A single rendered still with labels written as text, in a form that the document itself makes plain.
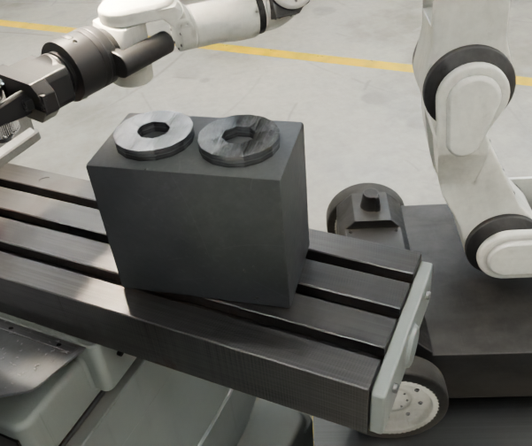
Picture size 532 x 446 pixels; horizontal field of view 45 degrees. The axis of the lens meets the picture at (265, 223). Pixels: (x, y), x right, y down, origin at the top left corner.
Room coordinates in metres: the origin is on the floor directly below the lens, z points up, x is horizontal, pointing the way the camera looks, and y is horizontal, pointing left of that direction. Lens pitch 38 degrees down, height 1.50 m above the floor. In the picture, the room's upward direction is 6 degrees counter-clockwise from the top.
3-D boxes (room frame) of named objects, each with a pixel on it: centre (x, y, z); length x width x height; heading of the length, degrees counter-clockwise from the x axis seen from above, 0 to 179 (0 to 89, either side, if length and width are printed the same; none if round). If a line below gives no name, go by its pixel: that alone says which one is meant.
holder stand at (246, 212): (0.62, 0.07, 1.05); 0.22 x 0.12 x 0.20; 72
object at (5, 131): (0.75, 0.33, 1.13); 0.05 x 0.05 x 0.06
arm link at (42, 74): (0.83, 0.27, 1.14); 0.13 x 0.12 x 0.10; 49
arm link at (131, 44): (0.90, 0.19, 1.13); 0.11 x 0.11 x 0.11; 49
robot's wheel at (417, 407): (0.71, -0.20, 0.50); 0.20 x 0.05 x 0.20; 85
